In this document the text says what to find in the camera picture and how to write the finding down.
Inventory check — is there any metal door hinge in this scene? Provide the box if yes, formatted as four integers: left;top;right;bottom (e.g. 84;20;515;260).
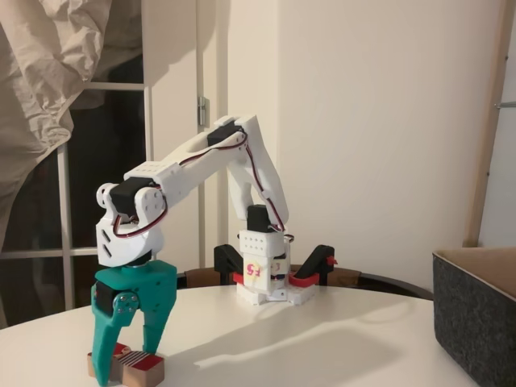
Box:
196;96;211;127

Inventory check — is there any wooden block with stripes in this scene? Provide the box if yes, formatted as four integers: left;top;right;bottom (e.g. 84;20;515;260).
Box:
85;342;165;387

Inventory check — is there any dark brown chair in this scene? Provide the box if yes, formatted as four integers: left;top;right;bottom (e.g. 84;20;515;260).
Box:
177;264;435;302

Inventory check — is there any wood framed frosted panel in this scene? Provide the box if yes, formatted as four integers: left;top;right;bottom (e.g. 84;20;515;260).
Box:
462;0;516;249

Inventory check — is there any white framed glass door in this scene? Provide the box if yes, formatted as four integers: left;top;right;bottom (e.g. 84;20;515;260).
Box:
0;0;229;330

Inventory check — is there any black clamp red pad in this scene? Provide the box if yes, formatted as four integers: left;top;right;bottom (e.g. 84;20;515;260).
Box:
213;243;246;285
289;243;339;288

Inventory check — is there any beige curtain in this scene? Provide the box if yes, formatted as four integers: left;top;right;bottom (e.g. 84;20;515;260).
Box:
0;0;144;330

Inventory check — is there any red white black servo cable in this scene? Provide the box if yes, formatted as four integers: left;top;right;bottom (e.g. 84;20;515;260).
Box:
177;135;248;170
114;189;163;239
241;132;288;235

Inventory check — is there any dark grey felt box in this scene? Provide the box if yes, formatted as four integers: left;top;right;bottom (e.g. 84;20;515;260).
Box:
431;246;516;387

